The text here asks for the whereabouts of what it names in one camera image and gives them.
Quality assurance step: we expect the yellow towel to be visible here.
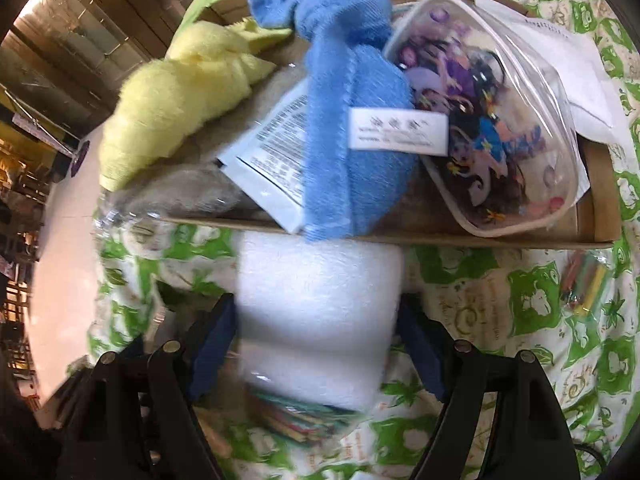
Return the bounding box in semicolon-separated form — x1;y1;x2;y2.
99;17;293;192

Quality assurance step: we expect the grey cloth in plastic bag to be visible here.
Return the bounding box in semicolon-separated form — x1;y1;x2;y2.
92;160;266;233

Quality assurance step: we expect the blue towel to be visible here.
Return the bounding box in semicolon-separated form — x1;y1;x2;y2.
247;0;418;243

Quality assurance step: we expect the black cable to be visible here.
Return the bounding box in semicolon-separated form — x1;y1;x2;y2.
572;441;608;463

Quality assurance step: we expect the white table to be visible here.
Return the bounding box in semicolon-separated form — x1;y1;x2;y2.
27;135;108;411

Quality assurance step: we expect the white printed packet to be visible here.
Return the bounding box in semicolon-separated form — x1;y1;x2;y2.
472;0;617;145

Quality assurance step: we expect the colourful strips packet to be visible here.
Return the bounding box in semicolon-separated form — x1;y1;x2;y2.
559;252;613;317
247;387;358;446

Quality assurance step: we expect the wooden cabinet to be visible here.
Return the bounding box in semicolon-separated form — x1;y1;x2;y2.
0;0;216;161

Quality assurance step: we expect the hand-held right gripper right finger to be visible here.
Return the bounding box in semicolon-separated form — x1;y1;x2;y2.
397;292;583;480

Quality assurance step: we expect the white foam roll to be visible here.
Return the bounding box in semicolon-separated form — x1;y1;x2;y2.
234;230;407;411

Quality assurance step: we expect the clear cartoon print pouch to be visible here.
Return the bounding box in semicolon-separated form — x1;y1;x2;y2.
382;0;581;237

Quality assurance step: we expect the brown cardboard box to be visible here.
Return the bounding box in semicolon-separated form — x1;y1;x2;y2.
160;0;615;250

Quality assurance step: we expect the green and white printed blanket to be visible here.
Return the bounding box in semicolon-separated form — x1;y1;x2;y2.
87;0;640;480

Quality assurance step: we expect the white packet red label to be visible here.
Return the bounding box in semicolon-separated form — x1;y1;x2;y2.
217;92;311;233

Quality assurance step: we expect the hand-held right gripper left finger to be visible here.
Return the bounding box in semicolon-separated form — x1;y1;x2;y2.
65;292;238;480

